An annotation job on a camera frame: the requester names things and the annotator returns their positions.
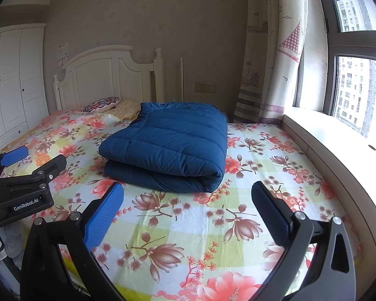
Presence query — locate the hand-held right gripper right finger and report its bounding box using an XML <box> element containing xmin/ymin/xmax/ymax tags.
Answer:
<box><xmin>251</xmin><ymin>181</ymin><xmax>357</xmax><ymax>301</ymax></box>

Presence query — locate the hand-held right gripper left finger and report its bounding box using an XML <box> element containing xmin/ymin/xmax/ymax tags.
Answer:
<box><xmin>20</xmin><ymin>182</ymin><xmax>126</xmax><ymax>301</ymax></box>

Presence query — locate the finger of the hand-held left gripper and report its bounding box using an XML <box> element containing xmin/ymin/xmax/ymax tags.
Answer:
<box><xmin>30</xmin><ymin>154</ymin><xmax>68</xmax><ymax>181</ymax></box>
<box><xmin>0</xmin><ymin>146</ymin><xmax>29</xmax><ymax>181</ymax></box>

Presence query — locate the blue quilted jacket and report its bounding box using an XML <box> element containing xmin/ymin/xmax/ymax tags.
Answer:
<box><xmin>99</xmin><ymin>101</ymin><xmax>229</xmax><ymax>193</ymax></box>

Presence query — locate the grey fuzzy cloth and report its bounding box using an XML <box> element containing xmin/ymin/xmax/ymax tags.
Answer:
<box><xmin>3</xmin><ymin>221</ymin><xmax>30</xmax><ymax>268</ymax></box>

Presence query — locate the white wardrobe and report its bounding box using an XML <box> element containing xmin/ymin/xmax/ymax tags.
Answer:
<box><xmin>0</xmin><ymin>23</ymin><xmax>49</xmax><ymax>154</ymax></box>

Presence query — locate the patterned purple pillow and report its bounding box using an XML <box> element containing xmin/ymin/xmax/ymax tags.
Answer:
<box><xmin>82</xmin><ymin>97</ymin><xmax>121</xmax><ymax>113</ymax></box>

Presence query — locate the white window sill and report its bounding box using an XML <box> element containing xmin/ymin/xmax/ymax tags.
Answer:
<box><xmin>280</xmin><ymin>107</ymin><xmax>376</xmax><ymax>289</ymax></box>

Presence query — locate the pale yellow pillow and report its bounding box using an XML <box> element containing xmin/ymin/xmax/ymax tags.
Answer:
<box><xmin>111</xmin><ymin>100</ymin><xmax>142</xmax><ymax>120</ymax></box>

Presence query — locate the white bed headboard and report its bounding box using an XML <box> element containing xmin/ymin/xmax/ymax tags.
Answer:
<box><xmin>53</xmin><ymin>45</ymin><xmax>165</xmax><ymax>112</ymax></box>

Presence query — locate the dark framed window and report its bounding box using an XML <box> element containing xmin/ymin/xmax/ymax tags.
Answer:
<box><xmin>293</xmin><ymin>0</ymin><xmax>376</xmax><ymax>157</ymax></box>

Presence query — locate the white slim lamp pole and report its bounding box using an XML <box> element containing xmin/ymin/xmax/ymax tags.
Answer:
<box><xmin>180</xmin><ymin>57</ymin><xmax>186</xmax><ymax>102</ymax></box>

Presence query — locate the printed cream curtain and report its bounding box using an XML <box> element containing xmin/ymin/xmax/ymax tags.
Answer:
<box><xmin>233</xmin><ymin>0</ymin><xmax>329</xmax><ymax>124</ymax></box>

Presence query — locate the beige wall socket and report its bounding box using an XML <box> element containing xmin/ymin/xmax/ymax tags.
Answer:
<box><xmin>195</xmin><ymin>82</ymin><xmax>216</xmax><ymax>94</ymax></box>

